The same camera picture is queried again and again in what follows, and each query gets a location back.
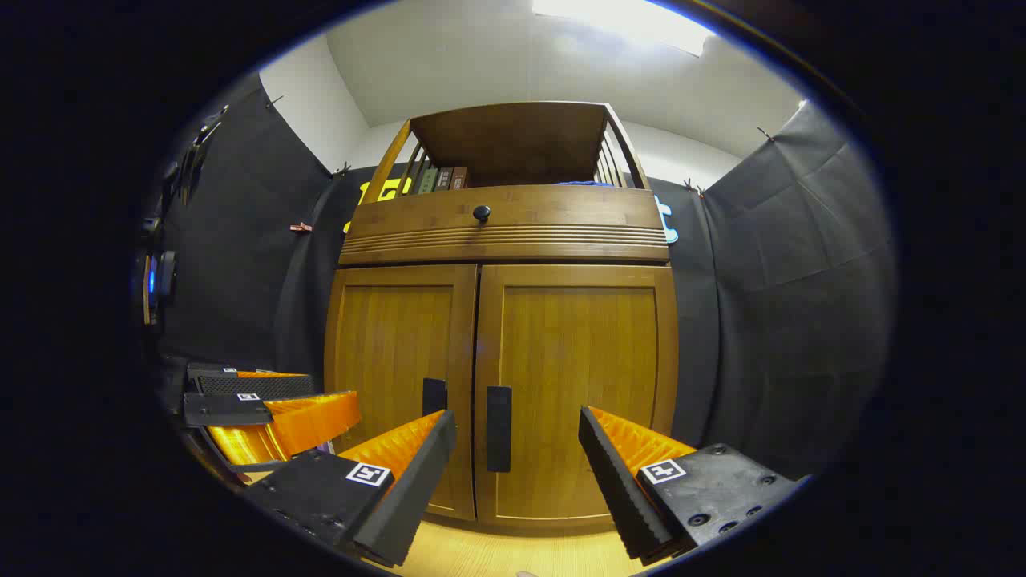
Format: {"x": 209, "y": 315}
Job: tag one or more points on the black backdrop cloth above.
{"x": 801, "y": 280}

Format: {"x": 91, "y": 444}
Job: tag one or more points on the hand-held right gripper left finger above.
{"x": 417, "y": 489}

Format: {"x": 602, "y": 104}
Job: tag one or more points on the wooden cabinet drawer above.
{"x": 561, "y": 210}

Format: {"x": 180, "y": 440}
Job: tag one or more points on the wooden double-door shoe cabinet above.
{"x": 513, "y": 140}

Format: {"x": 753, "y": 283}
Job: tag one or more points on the green book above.
{"x": 427, "y": 180}

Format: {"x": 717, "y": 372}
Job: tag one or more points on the ceiling light panel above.
{"x": 625, "y": 20}

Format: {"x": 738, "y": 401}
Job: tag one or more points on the black round drawer knob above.
{"x": 481, "y": 213}

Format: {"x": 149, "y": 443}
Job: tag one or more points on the wooden shoe cabinet door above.
{"x": 577, "y": 353}
{"x": 393, "y": 344}

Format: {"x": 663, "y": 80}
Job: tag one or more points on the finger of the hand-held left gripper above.
{"x": 224, "y": 410}
{"x": 256, "y": 385}

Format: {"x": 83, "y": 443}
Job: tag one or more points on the brown book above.
{"x": 458, "y": 178}

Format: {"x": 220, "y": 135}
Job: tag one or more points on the blue flat item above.
{"x": 581, "y": 183}

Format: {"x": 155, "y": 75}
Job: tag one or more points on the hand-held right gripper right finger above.
{"x": 613, "y": 489}

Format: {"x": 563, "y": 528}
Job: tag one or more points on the dark grey book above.
{"x": 443, "y": 179}

